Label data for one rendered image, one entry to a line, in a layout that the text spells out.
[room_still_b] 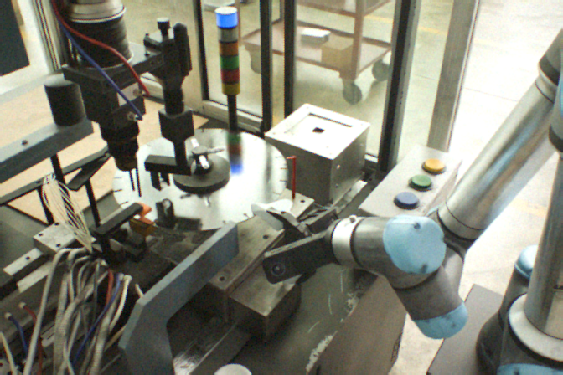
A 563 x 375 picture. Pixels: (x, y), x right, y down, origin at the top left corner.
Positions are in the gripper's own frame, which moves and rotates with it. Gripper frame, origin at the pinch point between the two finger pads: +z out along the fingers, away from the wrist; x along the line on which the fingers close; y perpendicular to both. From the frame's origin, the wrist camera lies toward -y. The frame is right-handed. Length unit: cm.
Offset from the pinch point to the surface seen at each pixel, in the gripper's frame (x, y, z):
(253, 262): -2.9, -1.3, 3.5
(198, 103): 28, 35, 63
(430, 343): -76, 72, 44
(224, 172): 13.8, 2.9, 8.1
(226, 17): 41.7, 22.1, 16.0
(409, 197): -3.8, 27.8, -10.5
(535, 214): -71, 165, 50
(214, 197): 10.7, -2.6, 5.3
